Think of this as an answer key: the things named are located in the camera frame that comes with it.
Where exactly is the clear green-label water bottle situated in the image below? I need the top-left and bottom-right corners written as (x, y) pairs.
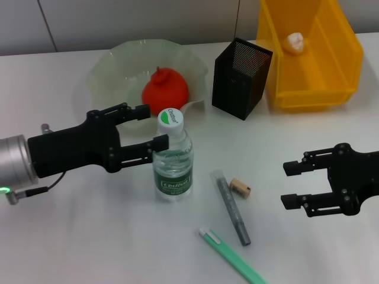
top-left (152, 108), bottom-right (195, 202)

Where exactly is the grey marker pen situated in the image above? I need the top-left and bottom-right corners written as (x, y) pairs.
top-left (210, 170), bottom-right (252, 247)

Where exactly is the red-orange knobby orange fruit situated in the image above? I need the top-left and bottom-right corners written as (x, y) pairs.
top-left (141, 66), bottom-right (190, 118)

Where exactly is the yellow plastic storage bin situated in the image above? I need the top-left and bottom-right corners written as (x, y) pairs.
top-left (256, 0), bottom-right (365, 115)

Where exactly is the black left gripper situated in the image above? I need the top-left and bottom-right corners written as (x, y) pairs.
top-left (28, 102), bottom-right (171, 179)

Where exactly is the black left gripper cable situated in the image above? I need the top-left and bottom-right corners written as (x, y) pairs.
top-left (6, 173), bottom-right (66, 205)

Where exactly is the black mesh pen holder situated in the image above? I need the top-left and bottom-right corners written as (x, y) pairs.
top-left (211, 37), bottom-right (274, 121)

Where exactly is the mint green pen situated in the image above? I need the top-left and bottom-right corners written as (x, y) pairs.
top-left (198, 226), bottom-right (269, 284)

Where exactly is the white paper ball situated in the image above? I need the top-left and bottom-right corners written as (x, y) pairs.
top-left (283, 32), bottom-right (307, 54)

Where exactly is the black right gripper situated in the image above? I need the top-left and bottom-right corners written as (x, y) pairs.
top-left (280, 143), bottom-right (379, 218)

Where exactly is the translucent green wavy fruit plate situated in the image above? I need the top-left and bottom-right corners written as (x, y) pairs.
top-left (86, 38), bottom-right (210, 138)

